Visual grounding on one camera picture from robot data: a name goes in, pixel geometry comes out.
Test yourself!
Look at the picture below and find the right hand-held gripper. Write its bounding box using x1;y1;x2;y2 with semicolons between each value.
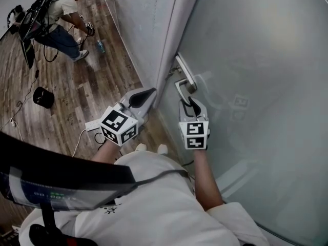
178;97;211;150

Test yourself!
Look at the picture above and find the person's right forearm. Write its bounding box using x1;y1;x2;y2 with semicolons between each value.
193;149;224;213

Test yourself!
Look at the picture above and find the silver door handle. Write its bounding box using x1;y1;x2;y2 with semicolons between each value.
175;52;198;105

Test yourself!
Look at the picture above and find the frosted glass door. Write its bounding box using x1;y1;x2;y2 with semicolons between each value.
157;0;328;246

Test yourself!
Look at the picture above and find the white power strip cord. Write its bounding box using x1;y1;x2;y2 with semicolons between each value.
72;129;88;158

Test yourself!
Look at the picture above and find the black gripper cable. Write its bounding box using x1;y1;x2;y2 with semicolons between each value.
131;159;196;190

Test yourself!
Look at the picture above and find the white power strip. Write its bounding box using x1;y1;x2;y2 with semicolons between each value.
84;118;103;133

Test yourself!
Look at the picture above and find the person's white shirt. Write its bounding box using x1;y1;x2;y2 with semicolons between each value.
19;151;270;246

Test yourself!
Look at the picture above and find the thin black floor cable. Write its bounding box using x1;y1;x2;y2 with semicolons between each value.
14;47;40;108

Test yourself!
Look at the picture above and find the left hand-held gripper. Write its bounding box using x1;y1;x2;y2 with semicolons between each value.
99;87;157;147

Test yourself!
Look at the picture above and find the person's left forearm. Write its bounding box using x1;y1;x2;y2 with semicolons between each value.
91;139;121;164

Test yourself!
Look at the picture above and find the black chest-mounted screen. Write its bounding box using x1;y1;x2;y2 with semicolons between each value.
0;131;137;212

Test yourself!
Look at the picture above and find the small plastic bottle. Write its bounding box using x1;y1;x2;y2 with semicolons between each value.
96;39;107;54

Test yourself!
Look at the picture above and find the black plugged-in cable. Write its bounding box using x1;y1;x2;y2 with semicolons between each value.
93;131;108;146

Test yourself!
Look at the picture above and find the black cylindrical bin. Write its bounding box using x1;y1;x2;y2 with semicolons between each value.
32;86;56;110

